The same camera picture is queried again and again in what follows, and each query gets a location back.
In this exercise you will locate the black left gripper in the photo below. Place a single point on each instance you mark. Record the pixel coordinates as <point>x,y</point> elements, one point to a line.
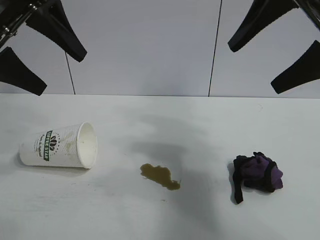
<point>12,12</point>

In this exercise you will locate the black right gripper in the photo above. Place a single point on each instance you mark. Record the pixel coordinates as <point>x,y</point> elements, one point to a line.
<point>312,5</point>

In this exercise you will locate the white paper coffee cup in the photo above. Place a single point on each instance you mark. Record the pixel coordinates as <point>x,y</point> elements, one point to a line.
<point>62,150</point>

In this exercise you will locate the purple black cloth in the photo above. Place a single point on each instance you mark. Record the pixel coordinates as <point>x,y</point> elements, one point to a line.
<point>252,172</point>

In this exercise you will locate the brown coffee spill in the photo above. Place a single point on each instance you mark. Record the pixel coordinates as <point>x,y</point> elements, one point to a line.
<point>160,176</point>

